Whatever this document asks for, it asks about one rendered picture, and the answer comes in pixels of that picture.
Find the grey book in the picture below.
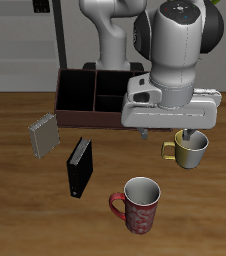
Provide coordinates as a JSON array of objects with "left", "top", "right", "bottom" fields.
[{"left": 28, "top": 112, "right": 61, "bottom": 160}]

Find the yellow and white mug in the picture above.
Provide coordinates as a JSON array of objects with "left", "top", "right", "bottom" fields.
[{"left": 161, "top": 129, "right": 210, "bottom": 170}]

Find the white shelf unit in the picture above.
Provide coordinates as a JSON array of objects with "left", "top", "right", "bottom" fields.
[{"left": 0, "top": 0, "right": 68, "bottom": 93}]

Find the black book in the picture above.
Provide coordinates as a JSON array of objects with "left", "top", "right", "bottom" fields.
[{"left": 66, "top": 136, "right": 94, "bottom": 199}]

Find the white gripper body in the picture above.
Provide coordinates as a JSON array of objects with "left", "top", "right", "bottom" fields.
[{"left": 120, "top": 87, "right": 223, "bottom": 130}]

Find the red patterned mug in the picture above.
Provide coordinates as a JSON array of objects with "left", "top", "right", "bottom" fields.
[{"left": 108, "top": 176, "right": 162, "bottom": 235}]

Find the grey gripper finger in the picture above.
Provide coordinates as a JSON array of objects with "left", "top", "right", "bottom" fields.
[
  {"left": 140, "top": 127, "right": 149, "bottom": 140},
  {"left": 182, "top": 129, "right": 193, "bottom": 142}
]

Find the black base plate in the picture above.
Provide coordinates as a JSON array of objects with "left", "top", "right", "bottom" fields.
[{"left": 82, "top": 61, "right": 145, "bottom": 72}]

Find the dark brown desk caddy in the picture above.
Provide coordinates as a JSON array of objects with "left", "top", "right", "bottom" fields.
[{"left": 54, "top": 68, "right": 173, "bottom": 132}]

